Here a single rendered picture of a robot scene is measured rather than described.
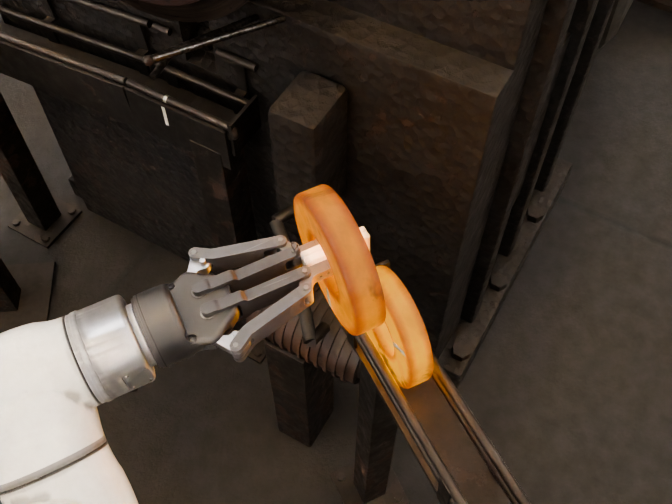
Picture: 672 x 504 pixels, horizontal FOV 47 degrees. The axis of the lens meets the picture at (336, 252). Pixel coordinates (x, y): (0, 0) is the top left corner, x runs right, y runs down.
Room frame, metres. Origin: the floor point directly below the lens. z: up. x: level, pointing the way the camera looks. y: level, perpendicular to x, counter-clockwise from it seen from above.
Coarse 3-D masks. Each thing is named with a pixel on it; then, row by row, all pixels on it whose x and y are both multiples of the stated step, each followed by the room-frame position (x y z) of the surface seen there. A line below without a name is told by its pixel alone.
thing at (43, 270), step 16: (0, 272) 0.90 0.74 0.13; (16, 272) 0.98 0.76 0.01; (32, 272) 0.98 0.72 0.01; (48, 272) 0.98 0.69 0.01; (0, 288) 0.88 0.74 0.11; (16, 288) 0.92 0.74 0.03; (32, 288) 0.94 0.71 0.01; (48, 288) 0.94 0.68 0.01; (0, 304) 0.87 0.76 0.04; (16, 304) 0.89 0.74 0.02; (32, 304) 0.89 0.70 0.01; (48, 304) 0.89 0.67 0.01; (0, 320) 0.85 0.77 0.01; (16, 320) 0.85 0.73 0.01; (32, 320) 0.85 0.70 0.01
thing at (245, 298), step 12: (288, 276) 0.39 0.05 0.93; (300, 276) 0.39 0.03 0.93; (252, 288) 0.38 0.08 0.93; (264, 288) 0.38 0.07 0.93; (276, 288) 0.38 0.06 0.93; (288, 288) 0.39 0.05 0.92; (216, 300) 0.37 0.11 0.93; (228, 300) 0.37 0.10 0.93; (240, 300) 0.37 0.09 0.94; (252, 300) 0.37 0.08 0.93; (264, 300) 0.37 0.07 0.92; (276, 300) 0.38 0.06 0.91; (204, 312) 0.35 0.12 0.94; (216, 312) 0.35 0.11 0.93; (240, 312) 0.37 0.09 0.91; (252, 312) 0.37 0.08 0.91
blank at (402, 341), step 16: (384, 272) 0.50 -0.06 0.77; (384, 288) 0.47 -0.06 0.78; (400, 288) 0.47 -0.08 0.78; (400, 304) 0.45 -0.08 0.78; (400, 320) 0.43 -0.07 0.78; (416, 320) 0.43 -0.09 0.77; (384, 336) 0.46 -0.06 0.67; (400, 336) 0.41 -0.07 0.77; (416, 336) 0.42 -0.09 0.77; (384, 352) 0.44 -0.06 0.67; (400, 352) 0.41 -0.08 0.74; (416, 352) 0.40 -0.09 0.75; (400, 368) 0.41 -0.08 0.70; (416, 368) 0.39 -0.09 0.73; (432, 368) 0.40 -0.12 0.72; (400, 384) 0.40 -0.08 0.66; (416, 384) 0.39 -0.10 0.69
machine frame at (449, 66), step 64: (0, 0) 1.16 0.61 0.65; (64, 0) 1.07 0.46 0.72; (256, 0) 0.88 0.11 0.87; (320, 0) 0.88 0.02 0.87; (384, 0) 0.84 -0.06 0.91; (448, 0) 0.79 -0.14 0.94; (512, 0) 0.75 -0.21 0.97; (576, 0) 0.83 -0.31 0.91; (128, 64) 1.02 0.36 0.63; (192, 64) 0.94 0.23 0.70; (320, 64) 0.82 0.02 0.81; (384, 64) 0.77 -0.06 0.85; (448, 64) 0.75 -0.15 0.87; (512, 64) 0.74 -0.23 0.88; (576, 64) 1.00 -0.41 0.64; (64, 128) 1.15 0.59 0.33; (128, 128) 1.04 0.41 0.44; (384, 128) 0.77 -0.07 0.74; (448, 128) 0.72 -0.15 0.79; (512, 128) 0.81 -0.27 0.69; (128, 192) 1.08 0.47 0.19; (192, 192) 0.98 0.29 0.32; (256, 192) 0.89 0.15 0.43; (384, 192) 0.76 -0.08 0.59; (448, 192) 0.71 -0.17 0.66; (512, 192) 0.80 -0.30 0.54; (384, 256) 0.76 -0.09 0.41; (448, 256) 0.70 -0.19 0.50; (512, 256) 0.99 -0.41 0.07; (448, 320) 0.73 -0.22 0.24
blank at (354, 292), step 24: (312, 192) 0.47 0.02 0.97; (312, 216) 0.43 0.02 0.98; (336, 216) 0.43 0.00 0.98; (312, 240) 0.45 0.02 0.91; (336, 240) 0.40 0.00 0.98; (360, 240) 0.40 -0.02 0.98; (336, 264) 0.39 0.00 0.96; (360, 264) 0.38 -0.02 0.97; (336, 288) 0.41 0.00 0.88; (360, 288) 0.37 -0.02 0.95; (336, 312) 0.40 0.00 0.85; (360, 312) 0.36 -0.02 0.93; (384, 312) 0.36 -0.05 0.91
